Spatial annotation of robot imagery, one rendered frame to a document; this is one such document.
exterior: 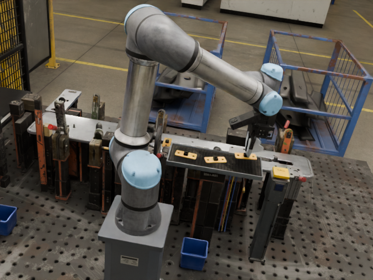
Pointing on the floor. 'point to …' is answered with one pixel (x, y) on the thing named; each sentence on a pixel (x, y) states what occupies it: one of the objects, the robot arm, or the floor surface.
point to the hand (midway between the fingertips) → (246, 152)
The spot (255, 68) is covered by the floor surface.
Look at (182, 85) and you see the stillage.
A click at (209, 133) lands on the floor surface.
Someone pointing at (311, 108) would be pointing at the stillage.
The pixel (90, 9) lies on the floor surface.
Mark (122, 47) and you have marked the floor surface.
